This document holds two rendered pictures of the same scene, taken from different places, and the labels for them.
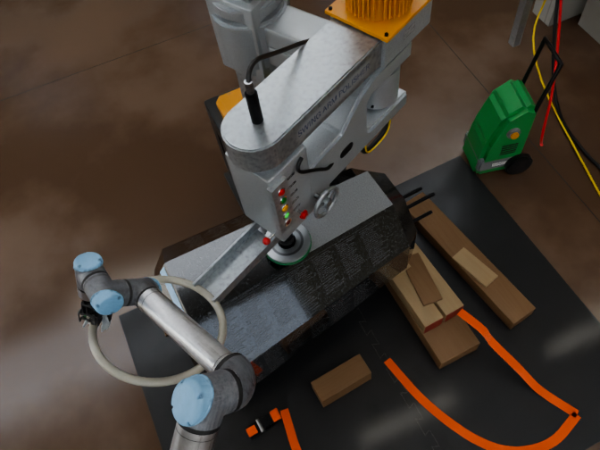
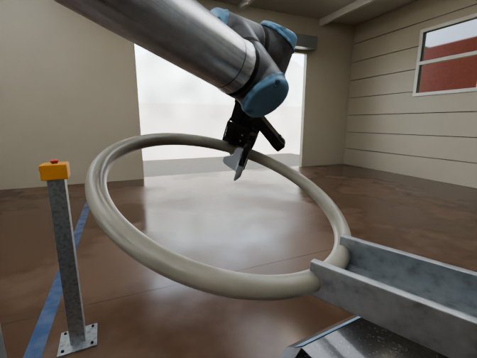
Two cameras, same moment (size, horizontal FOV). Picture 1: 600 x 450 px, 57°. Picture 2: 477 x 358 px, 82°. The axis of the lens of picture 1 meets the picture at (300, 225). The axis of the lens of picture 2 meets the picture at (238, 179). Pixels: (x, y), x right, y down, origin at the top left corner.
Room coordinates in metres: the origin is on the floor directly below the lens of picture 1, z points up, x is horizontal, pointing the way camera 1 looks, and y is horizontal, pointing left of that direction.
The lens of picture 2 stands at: (0.76, 0.06, 1.29)
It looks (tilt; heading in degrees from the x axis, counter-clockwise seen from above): 12 degrees down; 81
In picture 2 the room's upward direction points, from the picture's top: straight up
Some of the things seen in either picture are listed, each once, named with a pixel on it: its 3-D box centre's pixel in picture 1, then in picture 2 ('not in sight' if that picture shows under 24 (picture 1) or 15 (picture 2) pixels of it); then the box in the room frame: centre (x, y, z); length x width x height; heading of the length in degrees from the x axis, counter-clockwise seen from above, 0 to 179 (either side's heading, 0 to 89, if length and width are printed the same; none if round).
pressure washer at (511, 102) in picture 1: (507, 112); not in sight; (2.08, -1.34, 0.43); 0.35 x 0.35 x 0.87; 2
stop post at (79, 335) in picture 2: not in sight; (67, 257); (0.03, 1.63, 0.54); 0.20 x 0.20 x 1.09; 17
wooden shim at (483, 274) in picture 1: (474, 267); not in sight; (1.28, -0.93, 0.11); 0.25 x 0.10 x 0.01; 31
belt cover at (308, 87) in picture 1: (326, 73); not in sight; (1.47, -0.20, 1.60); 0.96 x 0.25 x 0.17; 130
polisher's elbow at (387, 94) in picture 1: (376, 78); not in sight; (1.67, -0.43, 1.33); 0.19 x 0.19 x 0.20
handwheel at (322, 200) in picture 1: (319, 197); not in sight; (1.23, -0.10, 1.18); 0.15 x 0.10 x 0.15; 130
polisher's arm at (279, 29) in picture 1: (288, 38); not in sight; (1.99, -0.11, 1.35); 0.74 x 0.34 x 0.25; 46
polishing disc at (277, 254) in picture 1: (287, 241); not in sight; (1.25, 0.07, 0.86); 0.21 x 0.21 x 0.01
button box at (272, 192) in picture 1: (281, 205); not in sight; (1.12, 0.05, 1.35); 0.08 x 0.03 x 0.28; 130
